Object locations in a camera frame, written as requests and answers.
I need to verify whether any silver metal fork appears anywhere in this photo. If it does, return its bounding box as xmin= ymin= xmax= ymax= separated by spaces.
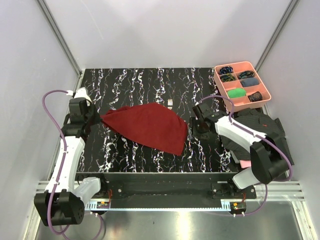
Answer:
xmin=167 ymin=98 xmax=173 ymax=110

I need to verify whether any red cloth napkin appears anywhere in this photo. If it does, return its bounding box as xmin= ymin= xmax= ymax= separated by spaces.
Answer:
xmin=101 ymin=102 xmax=188 ymax=156

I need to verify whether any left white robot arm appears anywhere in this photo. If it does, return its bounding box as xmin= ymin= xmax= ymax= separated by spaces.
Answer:
xmin=34 ymin=97 xmax=108 ymax=228

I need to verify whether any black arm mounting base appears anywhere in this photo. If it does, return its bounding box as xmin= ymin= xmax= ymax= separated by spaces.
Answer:
xmin=75 ymin=172 xmax=257 ymax=200

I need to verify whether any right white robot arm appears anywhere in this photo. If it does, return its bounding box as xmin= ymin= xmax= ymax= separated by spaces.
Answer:
xmin=189 ymin=103 xmax=292 ymax=199

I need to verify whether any black marble pattern mat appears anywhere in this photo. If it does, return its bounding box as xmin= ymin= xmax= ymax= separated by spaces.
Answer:
xmin=77 ymin=68 xmax=250 ymax=173

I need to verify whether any dark striped folded shirt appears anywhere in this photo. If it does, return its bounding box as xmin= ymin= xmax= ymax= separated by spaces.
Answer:
xmin=220 ymin=108 xmax=294 ymax=165

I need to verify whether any pink folded garment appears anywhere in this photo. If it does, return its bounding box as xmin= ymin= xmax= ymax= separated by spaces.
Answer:
xmin=239 ymin=160 xmax=252 ymax=169

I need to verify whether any black green rolled sock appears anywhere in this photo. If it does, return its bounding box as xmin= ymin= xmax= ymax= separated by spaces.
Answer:
xmin=219 ymin=73 xmax=236 ymax=83

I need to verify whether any pink divided organizer tray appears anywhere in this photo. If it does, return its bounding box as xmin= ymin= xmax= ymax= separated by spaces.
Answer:
xmin=213 ymin=61 xmax=272 ymax=112

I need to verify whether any black blue rolled sock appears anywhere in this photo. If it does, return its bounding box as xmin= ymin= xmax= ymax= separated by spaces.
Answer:
xmin=219 ymin=66 xmax=234 ymax=75

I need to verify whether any dark patterned rolled sock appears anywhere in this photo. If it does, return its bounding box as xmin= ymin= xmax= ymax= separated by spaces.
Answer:
xmin=247 ymin=91 xmax=263 ymax=103

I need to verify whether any navy patterned rolled sock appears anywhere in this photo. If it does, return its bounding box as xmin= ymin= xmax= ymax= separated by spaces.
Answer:
xmin=237 ymin=70 xmax=255 ymax=80

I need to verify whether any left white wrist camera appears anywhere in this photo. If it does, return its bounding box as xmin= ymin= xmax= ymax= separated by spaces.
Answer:
xmin=66 ymin=87 xmax=93 ymax=106

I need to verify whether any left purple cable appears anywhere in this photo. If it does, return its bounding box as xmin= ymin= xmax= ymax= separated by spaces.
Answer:
xmin=41 ymin=88 xmax=107 ymax=240

